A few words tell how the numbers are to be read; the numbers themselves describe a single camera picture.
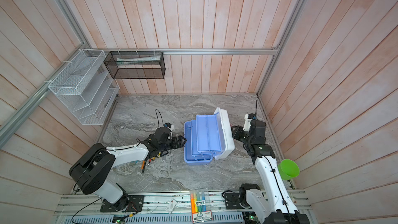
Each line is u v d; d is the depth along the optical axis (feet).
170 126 2.76
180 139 2.68
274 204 1.34
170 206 2.35
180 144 2.64
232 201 2.40
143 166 2.81
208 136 2.69
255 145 1.87
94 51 3.03
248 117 2.37
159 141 2.30
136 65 3.42
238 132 2.30
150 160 2.85
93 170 1.56
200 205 2.37
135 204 2.40
